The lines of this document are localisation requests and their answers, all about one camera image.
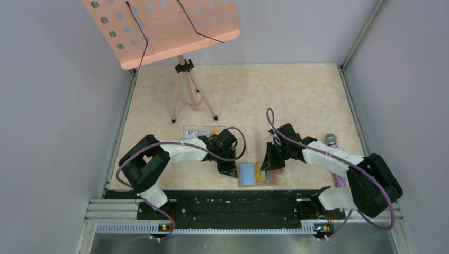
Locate clear plastic card box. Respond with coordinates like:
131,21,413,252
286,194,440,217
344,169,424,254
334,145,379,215
182,125,227,140

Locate purple glitter microphone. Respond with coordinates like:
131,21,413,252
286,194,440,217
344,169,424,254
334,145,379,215
324,133,348,188

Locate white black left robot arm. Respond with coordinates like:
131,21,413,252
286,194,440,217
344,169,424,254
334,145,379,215
116,128,239,219

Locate pink music stand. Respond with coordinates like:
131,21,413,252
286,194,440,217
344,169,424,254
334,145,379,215
83,0,240,109

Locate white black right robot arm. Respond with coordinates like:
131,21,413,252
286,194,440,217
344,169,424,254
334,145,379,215
261,123,403,218

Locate silver credit cards stack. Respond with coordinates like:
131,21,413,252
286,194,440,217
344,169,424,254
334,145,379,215
183,131,211,140

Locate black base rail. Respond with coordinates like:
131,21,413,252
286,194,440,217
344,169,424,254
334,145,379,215
137,190,345,230

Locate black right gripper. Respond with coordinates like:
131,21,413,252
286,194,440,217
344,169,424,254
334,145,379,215
261,141,291,171

